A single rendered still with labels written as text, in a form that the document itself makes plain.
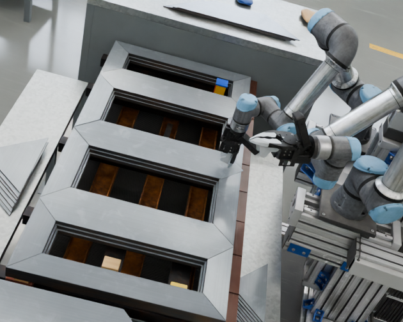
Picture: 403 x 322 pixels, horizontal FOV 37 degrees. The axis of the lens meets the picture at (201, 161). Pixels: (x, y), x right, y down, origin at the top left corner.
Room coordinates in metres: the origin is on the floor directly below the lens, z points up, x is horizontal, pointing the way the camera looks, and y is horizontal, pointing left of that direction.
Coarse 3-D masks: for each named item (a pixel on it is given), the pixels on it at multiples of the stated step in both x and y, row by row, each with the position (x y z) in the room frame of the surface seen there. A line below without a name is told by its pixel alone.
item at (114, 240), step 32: (128, 64) 2.57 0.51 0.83; (160, 64) 2.64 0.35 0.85; (128, 96) 2.29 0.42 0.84; (224, 128) 2.29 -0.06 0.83; (128, 160) 1.85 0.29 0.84; (64, 224) 1.41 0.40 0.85; (160, 256) 1.42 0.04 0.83; (192, 256) 1.44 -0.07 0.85; (64, 288) 1.17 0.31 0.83; (192, 320) 1.20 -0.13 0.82
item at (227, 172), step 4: (224, 164) 1.99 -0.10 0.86; (236, 164) 2.01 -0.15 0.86; (224, 168) 1.97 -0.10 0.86; (228, 168) 1.97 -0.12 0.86; (232, 168) 1.98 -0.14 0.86; (236, 168) 1.99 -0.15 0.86; (224, 172) 1.94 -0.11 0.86; (228, 172) 1.95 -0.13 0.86; (232, 172) 1.95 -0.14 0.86; (224, 176) 1.91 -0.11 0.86
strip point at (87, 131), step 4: (84, 124) 1.97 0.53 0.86; (88, 124) 1.98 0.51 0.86; (92, 124) 1.98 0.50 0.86; (96, 124) 1.99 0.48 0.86; (76, 128) 1.92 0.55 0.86; (80, 128) 1.93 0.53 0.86; (84, 128) 1.94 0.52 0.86; (88, 128) 1.95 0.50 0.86; (92, 128) 1.95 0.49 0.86; (96, 128) 1.96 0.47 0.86; (80, 132) 1.91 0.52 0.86; (84, 132) 1.92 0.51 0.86; (88, 132) 1.92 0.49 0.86; (92, 132) 1.93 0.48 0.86; (84, 136) 1.89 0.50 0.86; (88, 136) 1.90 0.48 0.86; (92, 136) 1.91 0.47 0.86; (88, 140) 1.88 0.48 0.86
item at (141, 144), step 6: (138, 132) 2.02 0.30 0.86; (144, 132) 2.04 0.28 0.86; (138, 138) 1.99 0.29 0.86; (144, 138) 2.00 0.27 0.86; (150, 138) 2.01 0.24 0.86; (132, 144) 1.93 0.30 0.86; (138, 144) 1.94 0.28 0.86; (144, 144) 1.96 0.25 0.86; (150, 144) 1.97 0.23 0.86; (132, 150) 1.90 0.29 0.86; (138, 150) 1.91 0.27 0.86; (144, 150) 1.92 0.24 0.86; (132, 156) 1.86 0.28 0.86; (138, 156) 1.87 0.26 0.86; (144, 156) 1.88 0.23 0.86
